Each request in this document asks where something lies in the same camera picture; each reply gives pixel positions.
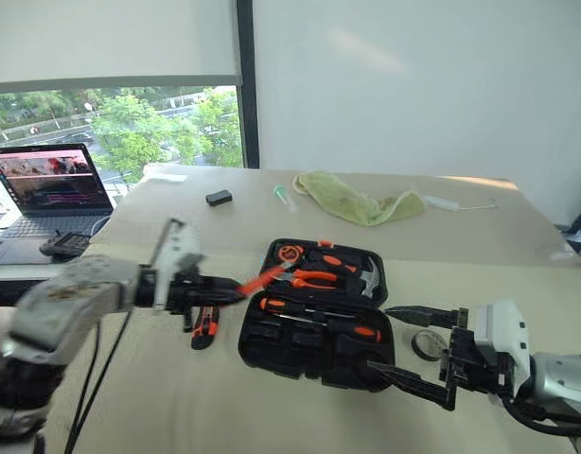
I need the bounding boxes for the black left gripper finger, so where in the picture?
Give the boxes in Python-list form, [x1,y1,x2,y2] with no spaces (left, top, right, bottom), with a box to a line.
[202,289,245,305]
[202,277,245,292]

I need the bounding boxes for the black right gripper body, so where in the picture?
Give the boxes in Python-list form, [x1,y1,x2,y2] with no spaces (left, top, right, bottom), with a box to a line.
[439,306,515,396]

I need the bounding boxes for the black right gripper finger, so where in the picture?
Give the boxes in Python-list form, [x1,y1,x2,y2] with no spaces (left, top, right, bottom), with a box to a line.
[383,306,462,330]
[367,360,458,412]

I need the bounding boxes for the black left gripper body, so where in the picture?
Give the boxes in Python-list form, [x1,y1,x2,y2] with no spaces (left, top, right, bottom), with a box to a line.
[165,270,212,333]

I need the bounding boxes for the black plastic tool case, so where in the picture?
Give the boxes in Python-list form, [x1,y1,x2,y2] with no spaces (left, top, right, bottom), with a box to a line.
[237,237,397,393]

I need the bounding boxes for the black orange utility knife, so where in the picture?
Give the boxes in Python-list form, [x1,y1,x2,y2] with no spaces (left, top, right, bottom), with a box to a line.
[190,305,221,352]

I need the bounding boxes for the short orange black screwdriver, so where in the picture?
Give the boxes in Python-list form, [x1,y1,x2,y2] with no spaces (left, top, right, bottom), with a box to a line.
[258,297,330,317]

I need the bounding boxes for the claw hammer with steel head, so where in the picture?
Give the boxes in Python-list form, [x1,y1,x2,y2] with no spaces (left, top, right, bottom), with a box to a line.
[319,253,385,300]

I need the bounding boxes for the long orange black screwdriver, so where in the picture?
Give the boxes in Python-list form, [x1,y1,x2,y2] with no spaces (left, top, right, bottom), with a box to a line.
[270,312,383,343]

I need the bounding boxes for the orange tape measure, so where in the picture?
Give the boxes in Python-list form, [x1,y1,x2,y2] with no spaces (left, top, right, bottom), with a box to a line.
[276,244,305,265]

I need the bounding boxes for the small black box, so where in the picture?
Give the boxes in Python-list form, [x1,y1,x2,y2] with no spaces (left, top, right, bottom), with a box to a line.
[205,189,235,207]

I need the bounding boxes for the clear tube with green cap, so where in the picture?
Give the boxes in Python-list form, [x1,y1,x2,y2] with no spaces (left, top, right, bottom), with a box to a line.
[272,184,300,214]

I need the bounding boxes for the white paper slip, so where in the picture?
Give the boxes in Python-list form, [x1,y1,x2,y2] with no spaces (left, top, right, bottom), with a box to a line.
[147,171,188,184]

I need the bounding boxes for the black handheld controller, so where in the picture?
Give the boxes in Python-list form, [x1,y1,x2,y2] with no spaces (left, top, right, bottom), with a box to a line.
[38,231,92,260]

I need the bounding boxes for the green towel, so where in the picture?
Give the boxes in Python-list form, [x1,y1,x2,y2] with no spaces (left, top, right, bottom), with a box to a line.
[291,170,427,228]

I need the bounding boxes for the open black laptop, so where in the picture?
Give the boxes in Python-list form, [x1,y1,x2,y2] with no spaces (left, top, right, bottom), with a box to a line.
[0,143,115,267]

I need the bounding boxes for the white roller blind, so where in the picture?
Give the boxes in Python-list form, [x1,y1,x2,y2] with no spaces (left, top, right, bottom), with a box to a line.
[0,0,240,87]

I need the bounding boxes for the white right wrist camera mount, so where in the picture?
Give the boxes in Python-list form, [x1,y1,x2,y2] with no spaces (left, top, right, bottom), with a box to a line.
[468,298,532,382]

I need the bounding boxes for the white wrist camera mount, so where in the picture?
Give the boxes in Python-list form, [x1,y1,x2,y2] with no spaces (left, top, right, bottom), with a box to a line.
[468,298,532,382]
[151,217,205,313]

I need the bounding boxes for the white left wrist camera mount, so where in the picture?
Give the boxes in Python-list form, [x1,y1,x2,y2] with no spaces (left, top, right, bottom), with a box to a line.
[151,217,205,313]

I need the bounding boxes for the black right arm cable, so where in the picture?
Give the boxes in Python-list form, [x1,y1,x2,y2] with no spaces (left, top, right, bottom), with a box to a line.
[499,391,581,437]

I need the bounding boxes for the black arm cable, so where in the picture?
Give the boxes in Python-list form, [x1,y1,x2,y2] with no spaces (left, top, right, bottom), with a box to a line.
[499,391,581,437]
[62,307,132,454]
[68,321,102,450]

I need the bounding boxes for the orange handled pliers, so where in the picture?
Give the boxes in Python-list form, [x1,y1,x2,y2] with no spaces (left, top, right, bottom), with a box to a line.
[288,268,340,290]

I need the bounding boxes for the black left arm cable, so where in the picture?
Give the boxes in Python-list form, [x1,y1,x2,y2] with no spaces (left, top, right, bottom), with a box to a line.
[62,307,132,454]
[68,321,102,450]

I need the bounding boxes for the white adapter with cable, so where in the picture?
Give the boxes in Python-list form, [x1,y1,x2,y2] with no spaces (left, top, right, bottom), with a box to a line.
[422,194,499,214]

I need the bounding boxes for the dark window frame post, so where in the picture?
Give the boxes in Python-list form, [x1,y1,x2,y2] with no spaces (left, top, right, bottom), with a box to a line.
[236,0,262,170]

